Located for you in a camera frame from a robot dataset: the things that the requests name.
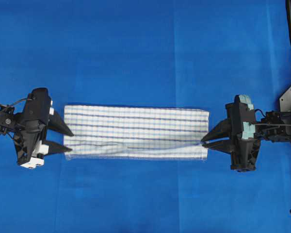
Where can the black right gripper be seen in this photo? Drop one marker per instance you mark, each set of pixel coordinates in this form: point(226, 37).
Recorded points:
point(242, 145)

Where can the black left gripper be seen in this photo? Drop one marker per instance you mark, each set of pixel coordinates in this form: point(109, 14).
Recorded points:
point(31, 128)

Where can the blue white striped towel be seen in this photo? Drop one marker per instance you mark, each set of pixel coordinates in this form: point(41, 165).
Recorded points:
point(113, 132)

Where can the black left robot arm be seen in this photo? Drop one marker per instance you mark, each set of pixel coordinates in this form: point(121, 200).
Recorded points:
point(8, 119)

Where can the blue table cloth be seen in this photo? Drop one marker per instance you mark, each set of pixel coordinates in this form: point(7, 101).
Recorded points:
point(156, 53)

